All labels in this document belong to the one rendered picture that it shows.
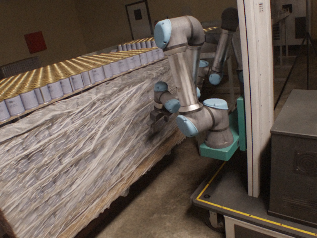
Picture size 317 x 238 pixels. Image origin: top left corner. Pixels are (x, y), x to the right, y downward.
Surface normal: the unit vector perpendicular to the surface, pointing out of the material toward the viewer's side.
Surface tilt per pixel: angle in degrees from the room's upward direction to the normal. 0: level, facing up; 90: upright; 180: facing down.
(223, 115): 90
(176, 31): 83
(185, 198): 0
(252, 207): 0
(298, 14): 90
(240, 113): 90
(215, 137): 72
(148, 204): 0
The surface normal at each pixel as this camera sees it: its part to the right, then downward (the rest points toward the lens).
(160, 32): -0.88, 0.22
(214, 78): -0.22, 0.43
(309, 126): -0.18, -0.90
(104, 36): -0.54, 0.43
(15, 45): 0.82, 0.08
